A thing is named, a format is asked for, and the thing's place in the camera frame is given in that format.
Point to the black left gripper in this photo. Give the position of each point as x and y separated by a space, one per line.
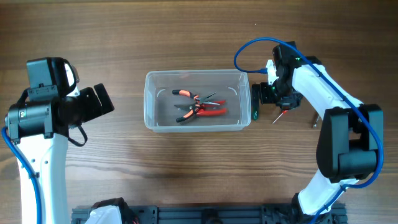
95 109

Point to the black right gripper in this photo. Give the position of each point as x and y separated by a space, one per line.
291 100

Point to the clear plastic container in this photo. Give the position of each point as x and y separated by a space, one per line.
180 101

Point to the orange black needle-nose pliers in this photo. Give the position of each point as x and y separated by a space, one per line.
196 99

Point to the red handle snips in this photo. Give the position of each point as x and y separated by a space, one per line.
208 108

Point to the green handle screwdriver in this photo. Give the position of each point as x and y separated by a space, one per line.
255 114

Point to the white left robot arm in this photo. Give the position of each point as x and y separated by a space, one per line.
37 132

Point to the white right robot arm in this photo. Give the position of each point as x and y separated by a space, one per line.
349 151

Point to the silver socket wrench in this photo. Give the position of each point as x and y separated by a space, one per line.
315 121

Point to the black red handle screwdriver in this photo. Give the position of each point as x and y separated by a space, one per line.
279 116

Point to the black aluminium base frame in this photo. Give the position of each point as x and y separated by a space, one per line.
264 214

